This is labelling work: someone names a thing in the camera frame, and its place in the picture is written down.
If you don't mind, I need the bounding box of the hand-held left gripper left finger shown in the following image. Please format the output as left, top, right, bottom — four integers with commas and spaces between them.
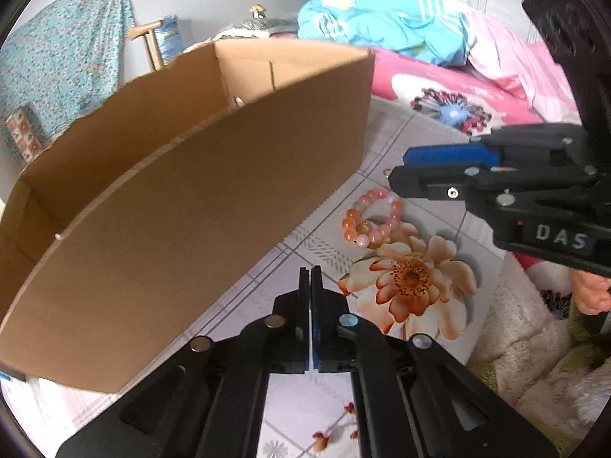
56, 266, 312, 458

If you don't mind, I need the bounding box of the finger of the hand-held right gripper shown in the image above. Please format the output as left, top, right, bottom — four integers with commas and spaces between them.
388, 162, 600, 230
402, 123, 590, 169

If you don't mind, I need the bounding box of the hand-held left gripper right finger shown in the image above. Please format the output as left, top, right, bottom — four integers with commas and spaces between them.
310, 266, 559, 458

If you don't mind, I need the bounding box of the orange pink bead bracelet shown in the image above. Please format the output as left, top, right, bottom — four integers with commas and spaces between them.
341, 188, 406, 249

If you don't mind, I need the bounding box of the brown cardboard box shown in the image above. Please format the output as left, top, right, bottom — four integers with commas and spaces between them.
0, 38, 376, 394

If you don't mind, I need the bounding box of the person's right hand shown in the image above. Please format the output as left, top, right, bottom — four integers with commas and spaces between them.
570, 267, 611, 316

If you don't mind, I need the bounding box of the floral tablecloth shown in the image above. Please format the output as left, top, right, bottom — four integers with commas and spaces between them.
36, 95, 507, 458

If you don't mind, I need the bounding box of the green fuzzy cloth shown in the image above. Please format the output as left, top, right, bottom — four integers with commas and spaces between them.
470, 310, 611, 444

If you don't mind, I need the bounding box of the pink floral quilt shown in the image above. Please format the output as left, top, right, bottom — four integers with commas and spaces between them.
370, 10, 585, 153

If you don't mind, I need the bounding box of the blue printed quilt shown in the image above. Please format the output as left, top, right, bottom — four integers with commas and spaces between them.
297, 0, 477, 68

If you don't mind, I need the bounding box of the grey patterned cloth bundle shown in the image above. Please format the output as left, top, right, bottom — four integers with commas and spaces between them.
212, 16, 299, 41

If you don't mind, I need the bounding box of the blue plastic bundle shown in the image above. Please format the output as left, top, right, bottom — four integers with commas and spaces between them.
160, 15, 183, 54

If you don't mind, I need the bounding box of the wooden chair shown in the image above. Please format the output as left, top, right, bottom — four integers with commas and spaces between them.
126, 15, 179, 72

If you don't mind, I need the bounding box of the checked patterned tall box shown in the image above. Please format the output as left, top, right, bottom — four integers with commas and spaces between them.
5, 105, 47, 162

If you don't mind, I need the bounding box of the teal floral cloth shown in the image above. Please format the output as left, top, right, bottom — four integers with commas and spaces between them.
0, 0, 137, 139

